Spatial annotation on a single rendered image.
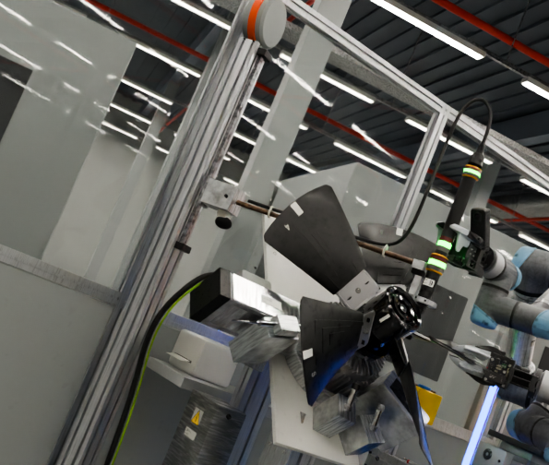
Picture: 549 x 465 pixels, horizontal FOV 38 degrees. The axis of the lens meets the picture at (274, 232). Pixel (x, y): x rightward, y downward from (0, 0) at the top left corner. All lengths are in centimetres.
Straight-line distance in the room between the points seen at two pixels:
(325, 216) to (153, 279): 56
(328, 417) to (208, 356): 51
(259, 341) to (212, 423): 35
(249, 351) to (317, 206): 38
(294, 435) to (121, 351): 60
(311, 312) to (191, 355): 71
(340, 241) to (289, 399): 39
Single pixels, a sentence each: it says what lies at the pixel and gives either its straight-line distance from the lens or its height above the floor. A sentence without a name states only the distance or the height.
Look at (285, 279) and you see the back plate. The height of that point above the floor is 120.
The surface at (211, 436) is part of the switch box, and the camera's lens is 205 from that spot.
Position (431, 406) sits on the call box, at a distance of 240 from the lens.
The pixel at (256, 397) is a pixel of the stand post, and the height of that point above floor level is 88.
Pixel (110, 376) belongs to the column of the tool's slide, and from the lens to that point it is 223.
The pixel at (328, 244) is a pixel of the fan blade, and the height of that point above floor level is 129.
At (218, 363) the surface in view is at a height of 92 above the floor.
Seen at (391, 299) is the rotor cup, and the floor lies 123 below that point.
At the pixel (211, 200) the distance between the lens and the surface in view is 219.
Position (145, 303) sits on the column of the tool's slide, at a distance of 220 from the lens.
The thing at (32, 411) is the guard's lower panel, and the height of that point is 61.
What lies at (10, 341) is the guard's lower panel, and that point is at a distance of 227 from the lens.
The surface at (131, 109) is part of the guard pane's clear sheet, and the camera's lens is 233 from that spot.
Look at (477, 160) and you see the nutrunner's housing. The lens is 205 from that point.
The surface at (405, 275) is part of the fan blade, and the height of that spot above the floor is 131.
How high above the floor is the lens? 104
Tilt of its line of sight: 7 degrees up
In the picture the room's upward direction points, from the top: 22 degrees clockwise
